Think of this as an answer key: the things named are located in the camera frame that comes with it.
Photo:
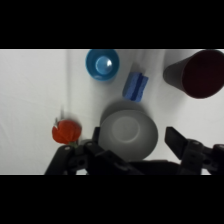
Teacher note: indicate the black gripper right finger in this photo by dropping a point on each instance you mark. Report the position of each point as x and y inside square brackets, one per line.
[186, 150]

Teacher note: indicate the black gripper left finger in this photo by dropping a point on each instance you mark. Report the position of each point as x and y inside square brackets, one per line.
[75, 160]

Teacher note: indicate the brown cup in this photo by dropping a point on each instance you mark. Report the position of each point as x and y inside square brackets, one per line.
[200, 75]

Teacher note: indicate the grey bowl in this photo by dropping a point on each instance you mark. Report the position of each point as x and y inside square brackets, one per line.
[130, 133]

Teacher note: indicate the blue cup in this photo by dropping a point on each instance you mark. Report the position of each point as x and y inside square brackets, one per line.
[102, 64]

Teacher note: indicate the blue sponge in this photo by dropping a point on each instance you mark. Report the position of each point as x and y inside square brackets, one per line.
[134, 86]

